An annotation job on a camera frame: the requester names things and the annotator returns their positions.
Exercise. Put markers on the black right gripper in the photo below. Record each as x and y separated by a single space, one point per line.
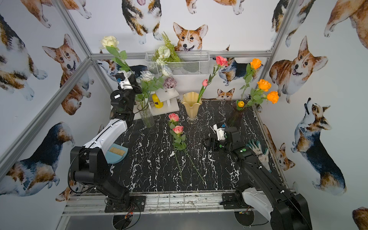
218 145

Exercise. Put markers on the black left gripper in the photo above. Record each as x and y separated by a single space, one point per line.
131 78

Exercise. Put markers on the pink rose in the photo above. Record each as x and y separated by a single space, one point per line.
174 121
180 145
221 62

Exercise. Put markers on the orange rose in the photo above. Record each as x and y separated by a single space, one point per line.
263 87
251 74
272 97

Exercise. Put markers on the small pink tulip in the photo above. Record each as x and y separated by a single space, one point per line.
204 86

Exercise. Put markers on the orange rose top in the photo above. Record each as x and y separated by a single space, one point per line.
251 74

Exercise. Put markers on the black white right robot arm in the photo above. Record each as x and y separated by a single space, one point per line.
283 209

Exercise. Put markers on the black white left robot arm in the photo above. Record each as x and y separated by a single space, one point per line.
89 163

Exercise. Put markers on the clear glass cylinder vase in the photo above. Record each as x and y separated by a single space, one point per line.
145 114

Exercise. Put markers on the green white gardening glove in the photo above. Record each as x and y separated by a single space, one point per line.
263 155

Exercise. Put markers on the dark purple ribbed vase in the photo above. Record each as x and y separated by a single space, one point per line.
235 118

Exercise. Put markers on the white tiered display shelf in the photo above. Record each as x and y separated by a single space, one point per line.
169 100

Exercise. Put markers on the pink succulent in white pot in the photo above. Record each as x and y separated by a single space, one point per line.
169 84

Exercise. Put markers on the teal dustpan with brush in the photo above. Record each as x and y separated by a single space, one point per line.
115 154

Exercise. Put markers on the yellow fluted glass vase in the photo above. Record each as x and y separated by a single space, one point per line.
191 103

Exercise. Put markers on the green white artificial bouquet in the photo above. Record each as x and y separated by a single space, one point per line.
166 53

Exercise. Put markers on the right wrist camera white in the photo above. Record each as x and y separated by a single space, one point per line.
219 129

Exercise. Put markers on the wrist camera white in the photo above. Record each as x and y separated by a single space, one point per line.
219 129
123 80

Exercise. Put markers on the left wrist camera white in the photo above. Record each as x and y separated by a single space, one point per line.
123 80

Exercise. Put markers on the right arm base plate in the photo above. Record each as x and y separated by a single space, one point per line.
238 201

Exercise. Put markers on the white wire mesh basket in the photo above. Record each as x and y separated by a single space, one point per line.
193 63

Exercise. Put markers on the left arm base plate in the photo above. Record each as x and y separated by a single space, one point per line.
133 204

